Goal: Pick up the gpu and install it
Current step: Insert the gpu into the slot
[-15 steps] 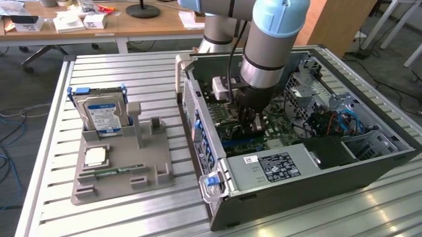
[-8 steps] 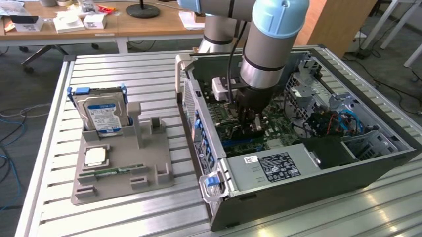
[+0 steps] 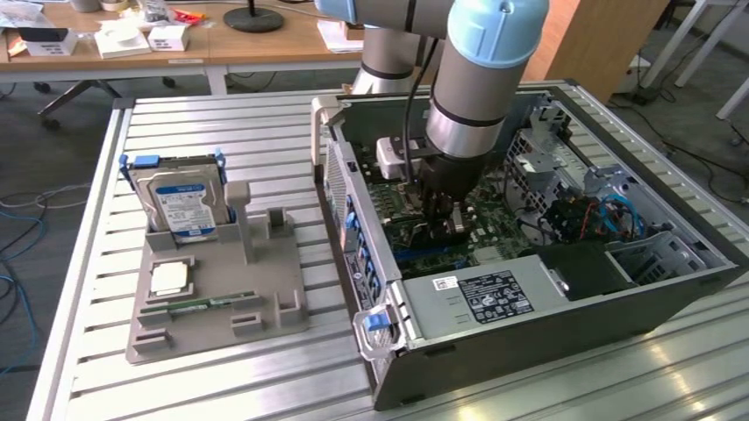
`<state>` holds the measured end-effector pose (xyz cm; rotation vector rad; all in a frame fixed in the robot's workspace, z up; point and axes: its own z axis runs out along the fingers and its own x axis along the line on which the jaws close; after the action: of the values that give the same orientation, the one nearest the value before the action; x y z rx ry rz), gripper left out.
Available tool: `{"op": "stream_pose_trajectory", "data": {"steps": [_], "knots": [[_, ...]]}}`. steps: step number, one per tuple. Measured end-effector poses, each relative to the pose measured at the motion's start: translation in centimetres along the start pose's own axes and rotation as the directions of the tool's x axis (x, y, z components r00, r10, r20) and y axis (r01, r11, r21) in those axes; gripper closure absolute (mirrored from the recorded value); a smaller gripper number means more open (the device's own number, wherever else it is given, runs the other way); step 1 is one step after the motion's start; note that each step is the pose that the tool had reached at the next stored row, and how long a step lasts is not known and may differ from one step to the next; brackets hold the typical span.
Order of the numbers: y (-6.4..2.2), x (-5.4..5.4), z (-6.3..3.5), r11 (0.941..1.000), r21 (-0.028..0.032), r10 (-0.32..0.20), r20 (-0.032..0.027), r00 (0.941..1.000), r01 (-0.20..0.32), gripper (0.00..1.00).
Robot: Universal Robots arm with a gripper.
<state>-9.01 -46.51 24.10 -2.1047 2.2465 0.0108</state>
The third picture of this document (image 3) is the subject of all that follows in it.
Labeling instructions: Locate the wooden desk with white frame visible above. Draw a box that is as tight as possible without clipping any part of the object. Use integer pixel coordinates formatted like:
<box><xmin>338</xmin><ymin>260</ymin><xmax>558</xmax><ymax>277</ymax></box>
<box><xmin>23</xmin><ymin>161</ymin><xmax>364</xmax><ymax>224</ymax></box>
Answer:
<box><xmin>0</xmin><ymin>0</ymin><xmax>531</xmax><ymax>96</ymax></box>

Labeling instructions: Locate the dark grey open PC case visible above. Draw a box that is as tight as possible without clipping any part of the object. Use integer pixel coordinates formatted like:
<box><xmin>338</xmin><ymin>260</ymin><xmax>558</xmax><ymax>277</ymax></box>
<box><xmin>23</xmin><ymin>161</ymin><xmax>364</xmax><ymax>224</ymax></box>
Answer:
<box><xmin>308</xmin><ymin>78</ymin><xmax>740</xmax><ymax>412</ymax></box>

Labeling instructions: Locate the black round lamp base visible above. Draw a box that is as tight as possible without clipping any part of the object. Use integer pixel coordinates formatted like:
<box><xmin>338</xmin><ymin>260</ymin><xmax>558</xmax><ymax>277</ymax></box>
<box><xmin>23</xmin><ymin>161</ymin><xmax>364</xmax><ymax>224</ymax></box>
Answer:
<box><xmin>223</xmin><ymin>0</ymin><xmax>287</xmax><ymax>33</ymax></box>

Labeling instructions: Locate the white box with black lid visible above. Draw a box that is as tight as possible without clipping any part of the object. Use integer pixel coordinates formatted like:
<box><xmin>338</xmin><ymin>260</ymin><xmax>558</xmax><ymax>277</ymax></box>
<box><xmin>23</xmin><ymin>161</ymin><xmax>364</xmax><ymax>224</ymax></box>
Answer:
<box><xmin>16</xmin><ymin>25</ymin><xmax>80</xmax><ymax>58</ymax></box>

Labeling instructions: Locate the black office chair base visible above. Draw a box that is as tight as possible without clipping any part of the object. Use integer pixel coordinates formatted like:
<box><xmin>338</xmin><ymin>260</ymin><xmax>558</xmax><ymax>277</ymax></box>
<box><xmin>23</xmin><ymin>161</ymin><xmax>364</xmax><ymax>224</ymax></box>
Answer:
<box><xmin>35</xmin><ymin>78</ymin><xmax>178</xmax><ymax>129</ymax></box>

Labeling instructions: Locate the black plastic air shroud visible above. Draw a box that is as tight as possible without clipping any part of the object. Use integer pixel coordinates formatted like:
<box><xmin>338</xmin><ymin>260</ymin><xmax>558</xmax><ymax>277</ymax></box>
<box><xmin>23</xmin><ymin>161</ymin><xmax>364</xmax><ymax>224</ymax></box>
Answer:
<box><xmin>533</xmin><ymin>242</ymin><xmax>640</xmax><ymax>303</ymax></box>

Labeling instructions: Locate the green motherboard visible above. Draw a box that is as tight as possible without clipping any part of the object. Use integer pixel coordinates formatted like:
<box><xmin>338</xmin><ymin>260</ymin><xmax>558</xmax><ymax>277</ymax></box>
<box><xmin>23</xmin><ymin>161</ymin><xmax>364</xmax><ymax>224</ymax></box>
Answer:
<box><xmin>364</xmin><ymin>151</ymin><xmax>531</xmax><ymax>272</ymax></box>

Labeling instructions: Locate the white floor cable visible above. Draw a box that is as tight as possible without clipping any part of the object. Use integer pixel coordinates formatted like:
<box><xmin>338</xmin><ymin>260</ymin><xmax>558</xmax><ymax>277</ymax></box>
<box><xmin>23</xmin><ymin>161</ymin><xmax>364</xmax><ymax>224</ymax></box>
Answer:
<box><xmin>0</xmin><ymin>182</ymin><xmax>89</xmax><ymax>210</ymax></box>

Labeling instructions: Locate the grey power supply unit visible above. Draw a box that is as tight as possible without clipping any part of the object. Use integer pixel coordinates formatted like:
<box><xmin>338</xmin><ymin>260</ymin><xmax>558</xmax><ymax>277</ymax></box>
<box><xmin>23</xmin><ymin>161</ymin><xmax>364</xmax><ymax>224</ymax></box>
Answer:
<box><xmin>401</xmin><ymin>255</ymin><xmax>570</xmax><ymax>341</ymax></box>

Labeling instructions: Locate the blue SATA wire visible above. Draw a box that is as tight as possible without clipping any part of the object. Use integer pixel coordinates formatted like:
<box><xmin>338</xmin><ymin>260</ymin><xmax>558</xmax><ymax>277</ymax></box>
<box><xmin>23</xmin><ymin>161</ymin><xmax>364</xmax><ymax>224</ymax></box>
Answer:
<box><xmin>599</xmin><ymin>194</ymin><xmax>649</xmax><ymax>241</ymax></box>

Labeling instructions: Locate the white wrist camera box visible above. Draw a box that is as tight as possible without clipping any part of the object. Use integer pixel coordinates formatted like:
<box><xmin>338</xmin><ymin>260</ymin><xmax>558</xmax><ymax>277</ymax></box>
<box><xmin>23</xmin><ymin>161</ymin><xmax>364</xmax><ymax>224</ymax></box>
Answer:
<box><xmin>375</xmin><ymin>137</ymin><xmax>438</xmax><ymax>181</ymax></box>

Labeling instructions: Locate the green RAM stick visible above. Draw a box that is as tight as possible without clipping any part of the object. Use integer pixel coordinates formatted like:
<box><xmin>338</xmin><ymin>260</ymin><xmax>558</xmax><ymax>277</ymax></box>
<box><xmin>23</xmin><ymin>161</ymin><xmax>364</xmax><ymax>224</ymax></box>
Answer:
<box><xmin>137</xmin><ymin>289</ymin><xmax>259</xmax><ymax>316</ymax></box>

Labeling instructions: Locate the grey plastic parts rack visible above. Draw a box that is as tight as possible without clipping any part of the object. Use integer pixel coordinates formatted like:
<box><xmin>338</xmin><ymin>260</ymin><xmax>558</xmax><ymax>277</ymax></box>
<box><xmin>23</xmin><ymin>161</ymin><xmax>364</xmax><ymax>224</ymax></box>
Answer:
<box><xmin>124</xmin><ymin>182</ymin><xmax>311</xmax><ymax>366</ymax></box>

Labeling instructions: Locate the wooden cabinet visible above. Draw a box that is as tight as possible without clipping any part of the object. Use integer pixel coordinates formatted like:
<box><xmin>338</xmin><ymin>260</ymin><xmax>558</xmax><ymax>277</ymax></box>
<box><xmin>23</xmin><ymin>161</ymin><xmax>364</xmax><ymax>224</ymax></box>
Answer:
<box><xmin>517</xmin><ymin>0</ymin><xmax>672</xmax><ymax>103</ymax></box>

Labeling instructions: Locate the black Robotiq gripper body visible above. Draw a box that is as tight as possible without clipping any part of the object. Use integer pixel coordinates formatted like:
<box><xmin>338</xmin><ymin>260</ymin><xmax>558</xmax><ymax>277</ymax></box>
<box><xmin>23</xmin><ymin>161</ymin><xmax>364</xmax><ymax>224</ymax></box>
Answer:
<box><xmin>418</xmin><ymin>153</ymin><xmax>490</xmax><ymax>207</ymax></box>

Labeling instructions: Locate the white paper stack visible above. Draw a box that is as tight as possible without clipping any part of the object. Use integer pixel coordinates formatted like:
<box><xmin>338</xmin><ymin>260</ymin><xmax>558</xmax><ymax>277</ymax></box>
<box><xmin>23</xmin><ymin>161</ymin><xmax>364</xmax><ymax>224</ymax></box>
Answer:
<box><xmin>318</xmin><ymin>19</ymin><xmax>364</xmax><ymax>54</ymax></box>

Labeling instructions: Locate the hard disk with blue caddy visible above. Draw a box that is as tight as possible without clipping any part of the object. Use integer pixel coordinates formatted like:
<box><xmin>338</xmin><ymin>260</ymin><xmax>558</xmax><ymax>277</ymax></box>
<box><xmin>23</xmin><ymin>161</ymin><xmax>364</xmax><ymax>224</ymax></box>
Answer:
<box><xmin>119</xmin><ymin>147</ymin><xmax>235</xmax><ymax>245</ymax></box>

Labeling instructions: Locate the blue floor cable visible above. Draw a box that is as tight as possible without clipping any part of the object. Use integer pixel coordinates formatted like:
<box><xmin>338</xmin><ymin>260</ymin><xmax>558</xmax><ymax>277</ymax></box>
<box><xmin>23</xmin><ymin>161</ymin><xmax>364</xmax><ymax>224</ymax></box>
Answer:
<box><xmin>0</xmin><ymin>210</ymin><xmax>47</xmax><ymax>375</ymax></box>

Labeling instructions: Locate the CPU socket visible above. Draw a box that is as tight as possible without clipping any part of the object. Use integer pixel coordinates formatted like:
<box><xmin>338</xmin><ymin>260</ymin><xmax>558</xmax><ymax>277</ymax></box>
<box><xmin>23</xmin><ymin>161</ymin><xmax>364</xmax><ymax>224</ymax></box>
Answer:
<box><xmin>395</xmin><ymin>182</ymin><xmax>427</xmax><ymax>217</ymax></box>

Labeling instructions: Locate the black camera cable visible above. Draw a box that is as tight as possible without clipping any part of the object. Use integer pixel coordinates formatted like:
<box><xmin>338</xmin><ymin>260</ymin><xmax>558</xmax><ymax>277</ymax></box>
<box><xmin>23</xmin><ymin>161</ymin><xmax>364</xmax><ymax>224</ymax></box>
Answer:
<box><xmin>401</xmin><ymin>37</ymin><xmax>441</xmax><ymax>182</ymax></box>

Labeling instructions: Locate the silver disk bay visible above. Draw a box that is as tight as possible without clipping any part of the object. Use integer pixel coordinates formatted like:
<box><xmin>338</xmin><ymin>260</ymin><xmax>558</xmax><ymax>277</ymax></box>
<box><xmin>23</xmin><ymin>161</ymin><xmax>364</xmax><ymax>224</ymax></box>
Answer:
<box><xmin>603</xmin><ymin>231</ymin><xmax>708</xmax><ymax>287</ymax></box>

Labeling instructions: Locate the blue expansion slot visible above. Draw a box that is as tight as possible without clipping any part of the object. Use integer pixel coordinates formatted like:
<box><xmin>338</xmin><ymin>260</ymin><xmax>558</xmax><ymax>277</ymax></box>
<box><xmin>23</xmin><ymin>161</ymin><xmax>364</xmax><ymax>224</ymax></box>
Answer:
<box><xmin>394</xmin><ymin>245</ymin><xmax>438</xmax><ymax>260</ymax></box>

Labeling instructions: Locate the perforated silver drive cage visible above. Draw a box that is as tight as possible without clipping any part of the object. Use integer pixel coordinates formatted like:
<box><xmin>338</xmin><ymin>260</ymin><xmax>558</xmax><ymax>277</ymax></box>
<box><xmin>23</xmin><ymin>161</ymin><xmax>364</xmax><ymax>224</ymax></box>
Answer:
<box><xmin>502</xmin><ymin>126</ymin><xmax>593</xmax><ymax>211</ymax></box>

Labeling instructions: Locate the white table frame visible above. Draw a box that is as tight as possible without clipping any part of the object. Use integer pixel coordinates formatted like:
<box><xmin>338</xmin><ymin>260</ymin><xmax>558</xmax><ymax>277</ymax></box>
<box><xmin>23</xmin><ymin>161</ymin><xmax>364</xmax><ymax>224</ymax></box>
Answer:
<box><xmin>640</xmin><ymin>0</ymin><xmax>749</xmax><ymax>120</ymax></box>

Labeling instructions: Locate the small white labelled box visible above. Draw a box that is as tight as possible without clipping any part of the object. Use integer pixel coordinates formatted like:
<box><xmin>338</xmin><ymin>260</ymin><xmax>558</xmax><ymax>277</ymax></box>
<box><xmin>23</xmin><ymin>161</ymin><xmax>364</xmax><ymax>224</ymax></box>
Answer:
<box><xmin>147</xmin><ymin>25</ymin><xmax>190</xmax><ymax>54</ymax></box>

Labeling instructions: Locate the silver CPU chip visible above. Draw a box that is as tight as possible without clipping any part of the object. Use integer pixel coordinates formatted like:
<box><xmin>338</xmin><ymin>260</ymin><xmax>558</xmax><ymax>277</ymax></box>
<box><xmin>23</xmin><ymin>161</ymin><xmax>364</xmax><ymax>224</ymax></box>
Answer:
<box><xmin>148</xmin><ymin>261</ymin><xmax>194</xmax><ymax>296</ymax></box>

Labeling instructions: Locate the white box with round roll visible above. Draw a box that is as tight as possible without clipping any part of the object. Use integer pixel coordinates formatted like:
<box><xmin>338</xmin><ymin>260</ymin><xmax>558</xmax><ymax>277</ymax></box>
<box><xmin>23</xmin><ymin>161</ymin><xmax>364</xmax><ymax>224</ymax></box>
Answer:
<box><xmin>92</xmin><ymin>22</ymin><xmax>154</xmax><ymax>60</ymax></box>

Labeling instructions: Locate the red wire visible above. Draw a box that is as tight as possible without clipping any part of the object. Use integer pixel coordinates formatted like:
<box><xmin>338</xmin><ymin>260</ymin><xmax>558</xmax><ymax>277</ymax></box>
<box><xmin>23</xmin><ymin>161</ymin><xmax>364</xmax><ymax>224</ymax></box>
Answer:
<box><xmin>577</xmin><ymin>199</ymin><xmax>605</xmax><ymax>241</ymax></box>

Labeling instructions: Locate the black low-profile graphics card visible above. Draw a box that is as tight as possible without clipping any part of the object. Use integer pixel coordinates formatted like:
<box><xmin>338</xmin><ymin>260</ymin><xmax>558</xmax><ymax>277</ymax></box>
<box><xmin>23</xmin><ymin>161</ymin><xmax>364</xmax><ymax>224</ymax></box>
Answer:
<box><xmin>388</xmin><ymin>218</ymin><xmax>470</xmax><ymax>247</ymax></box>

